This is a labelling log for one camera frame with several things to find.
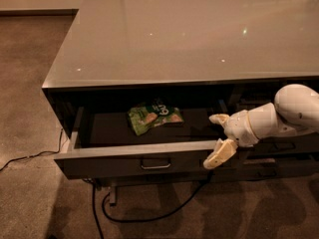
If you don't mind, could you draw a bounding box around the thick black floor cable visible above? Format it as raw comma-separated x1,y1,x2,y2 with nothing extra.
83,169,215,239

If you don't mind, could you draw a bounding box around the green snack bag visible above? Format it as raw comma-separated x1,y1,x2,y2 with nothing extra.
128,99,183,135

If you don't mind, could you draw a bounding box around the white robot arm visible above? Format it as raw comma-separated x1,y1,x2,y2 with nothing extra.
203,84,319,169

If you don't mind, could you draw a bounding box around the thin black floor cable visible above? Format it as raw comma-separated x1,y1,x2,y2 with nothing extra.
0,128,64,171

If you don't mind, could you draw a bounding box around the dark drawer cabinet counter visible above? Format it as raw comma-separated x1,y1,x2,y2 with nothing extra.
41,0,319,188

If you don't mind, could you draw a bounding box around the dark wall baseboard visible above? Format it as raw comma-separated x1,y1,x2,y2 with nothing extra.
0,9,79,17

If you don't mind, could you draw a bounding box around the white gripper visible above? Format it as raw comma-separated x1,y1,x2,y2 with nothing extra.
203,110,259,169

